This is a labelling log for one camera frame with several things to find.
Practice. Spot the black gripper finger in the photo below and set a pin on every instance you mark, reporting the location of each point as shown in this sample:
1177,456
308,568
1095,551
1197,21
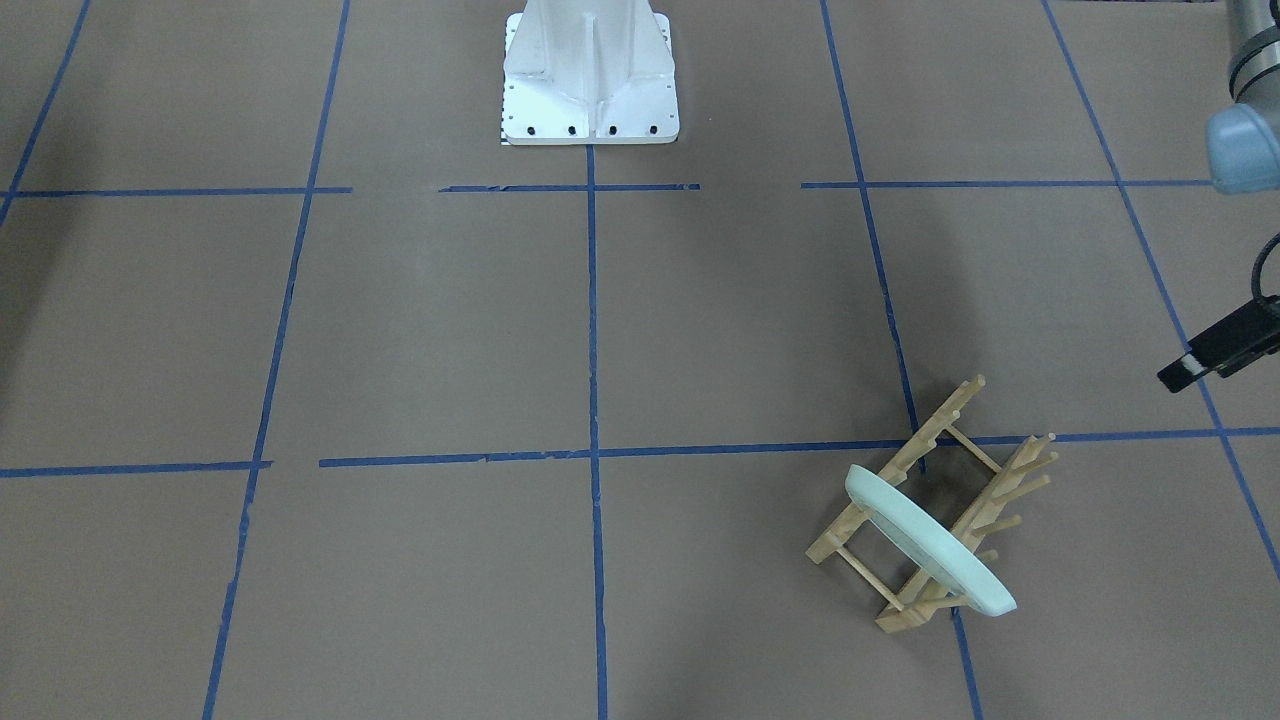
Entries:
1236,341

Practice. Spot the light green plate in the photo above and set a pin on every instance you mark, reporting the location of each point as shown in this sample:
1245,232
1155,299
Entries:
933,548

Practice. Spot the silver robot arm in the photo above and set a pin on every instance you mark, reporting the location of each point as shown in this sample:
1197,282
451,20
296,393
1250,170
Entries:
1242,144

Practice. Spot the wooden dish rack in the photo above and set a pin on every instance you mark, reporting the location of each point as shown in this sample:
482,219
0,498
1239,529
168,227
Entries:
920,597

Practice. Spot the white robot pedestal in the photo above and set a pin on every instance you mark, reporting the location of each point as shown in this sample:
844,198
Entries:
589,73

